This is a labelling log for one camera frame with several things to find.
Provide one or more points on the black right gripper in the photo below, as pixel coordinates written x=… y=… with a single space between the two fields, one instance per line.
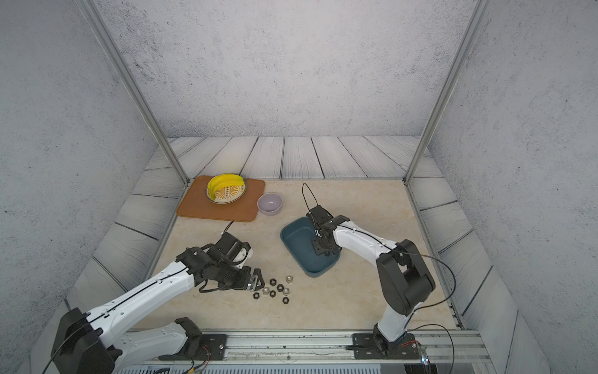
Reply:
x=317 y=248

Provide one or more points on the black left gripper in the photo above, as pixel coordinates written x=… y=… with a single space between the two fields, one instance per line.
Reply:
x=244 y=284

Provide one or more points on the teal plastic storage box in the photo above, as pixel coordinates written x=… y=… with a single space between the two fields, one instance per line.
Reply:
x=297 y=238

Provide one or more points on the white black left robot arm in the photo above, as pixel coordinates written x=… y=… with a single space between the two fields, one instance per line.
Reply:
x=100 y=340

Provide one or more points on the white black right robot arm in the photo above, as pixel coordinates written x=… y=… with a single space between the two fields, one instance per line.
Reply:
x=405 y=279

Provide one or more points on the lilac plastic bowl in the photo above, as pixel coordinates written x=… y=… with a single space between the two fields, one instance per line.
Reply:
x=270 y=204

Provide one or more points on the patterned round plate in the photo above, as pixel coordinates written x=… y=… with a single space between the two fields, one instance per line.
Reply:
x=225 y=193

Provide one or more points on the brown rectangular mat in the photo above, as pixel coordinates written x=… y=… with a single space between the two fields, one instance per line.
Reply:
x=232 y=203

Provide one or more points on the yellow banana bunch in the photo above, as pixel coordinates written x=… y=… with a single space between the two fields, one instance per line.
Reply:
x=231 y=178

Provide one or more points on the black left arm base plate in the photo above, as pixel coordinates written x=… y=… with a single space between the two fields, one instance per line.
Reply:
x=209 y=347

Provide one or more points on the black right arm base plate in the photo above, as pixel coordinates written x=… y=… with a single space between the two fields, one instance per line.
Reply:
x=367 y=346

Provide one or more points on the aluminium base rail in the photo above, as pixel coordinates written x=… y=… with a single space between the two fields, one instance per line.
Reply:
x=423 y=350

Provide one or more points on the right aluminium frame post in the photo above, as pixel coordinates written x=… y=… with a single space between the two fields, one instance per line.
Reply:
x=473 y=28

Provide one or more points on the aluminium frame post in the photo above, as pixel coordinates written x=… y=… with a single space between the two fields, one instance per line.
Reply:
x=103 y=36
x=473 y=28

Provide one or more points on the left aluminium frame post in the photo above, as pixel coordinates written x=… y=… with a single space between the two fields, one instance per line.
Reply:
x=103 y=36

